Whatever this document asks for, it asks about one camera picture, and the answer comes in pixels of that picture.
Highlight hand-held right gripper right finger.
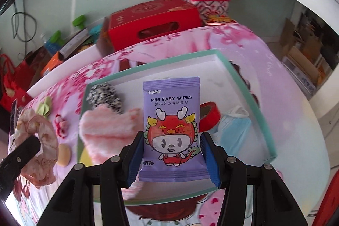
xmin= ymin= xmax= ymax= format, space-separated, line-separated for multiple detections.
xmin=200 ymin=132 xmax=309 ymax=226

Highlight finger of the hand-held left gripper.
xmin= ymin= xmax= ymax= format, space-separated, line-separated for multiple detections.
xmin=0 ymin=136 xmax=42 ymax=200

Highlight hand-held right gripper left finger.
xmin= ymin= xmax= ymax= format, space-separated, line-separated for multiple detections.
xmin=37 ymin=131 xmax=145 ymax=226

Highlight pink mottled scrunchie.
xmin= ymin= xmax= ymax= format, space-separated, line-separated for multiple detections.
xmin=8 ymin=109 xmax=59 ymax=186

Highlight pink striped fluffy towel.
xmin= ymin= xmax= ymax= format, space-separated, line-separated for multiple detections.
xmin=79 ymin=105 xmax=145 ymax=201

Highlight red tape roll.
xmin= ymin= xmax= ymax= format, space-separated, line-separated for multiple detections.
xmin=199 ymin=101 xmax=221 ymax=133

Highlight purple wipes packet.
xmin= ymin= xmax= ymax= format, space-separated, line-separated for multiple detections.
xmin=138 ymin=76 xmax=210 ymax=183

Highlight leopard print scrunchie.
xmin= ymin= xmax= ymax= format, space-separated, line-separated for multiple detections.
xmin=87 ymin=82 xmax=125 ymax=115

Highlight white box with teal rim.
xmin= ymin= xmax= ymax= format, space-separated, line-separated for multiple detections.
xmin=76 ymin=49 xmax=278 ymax=171

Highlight blue face mask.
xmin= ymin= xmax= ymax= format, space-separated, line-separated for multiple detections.
xmin=208 ymin=106 xmax=252 ymax=155

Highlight beige round sponge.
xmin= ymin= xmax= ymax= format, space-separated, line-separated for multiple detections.
xmin=57 ymin=144 xmax=72 ymax=168

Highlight red tote bag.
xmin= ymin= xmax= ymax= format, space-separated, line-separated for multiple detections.
xmin=0 ymin=54 xmax=33 ymax=110

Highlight white bed board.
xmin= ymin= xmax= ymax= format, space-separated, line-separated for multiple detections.
xmin=26 ymin=43 xmax=112 ymax=98

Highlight pink printed blanket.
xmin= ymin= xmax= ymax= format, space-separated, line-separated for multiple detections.
xmin=5 ymin=23 xmax=331 ymax=226

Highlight orange cardboard box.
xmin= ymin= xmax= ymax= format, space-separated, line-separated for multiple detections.
xmin=40 ymin=51 xmax=64 ymax=78

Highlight blue drink bottle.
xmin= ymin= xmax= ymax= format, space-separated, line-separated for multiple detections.
xmin=40 ymin=34 xmax=62 ymax=55

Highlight green dumbbell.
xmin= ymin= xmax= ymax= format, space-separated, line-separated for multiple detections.
xmin=48 ymin=31 xmax=64 ymax=48
xmin=73 ymin=15 xmax=86 ymax=28

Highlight red panel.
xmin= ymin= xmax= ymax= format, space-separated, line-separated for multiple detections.
xmin=315 ymin=186 xmax=339 ymax=226

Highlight red gold patterned packet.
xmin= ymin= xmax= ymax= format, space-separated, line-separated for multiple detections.
xmin=204 ymin=15 xmax=239 ymax=26

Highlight red gift box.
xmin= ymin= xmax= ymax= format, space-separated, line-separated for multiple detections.
xmin=97 ymin=0 xmax=200 ymax=53

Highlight stack of cardboard boxes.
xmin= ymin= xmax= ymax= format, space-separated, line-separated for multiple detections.
xmin=278 ymin=17 xmax=335 ymax=95

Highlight red white patterned box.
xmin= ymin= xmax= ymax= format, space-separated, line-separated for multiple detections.
xmin=175 ymin=0 xmax=231 ymax=20

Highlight black cable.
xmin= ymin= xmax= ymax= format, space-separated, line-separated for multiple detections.
xmin=11 ymin=0 xmax=37 ymax=42

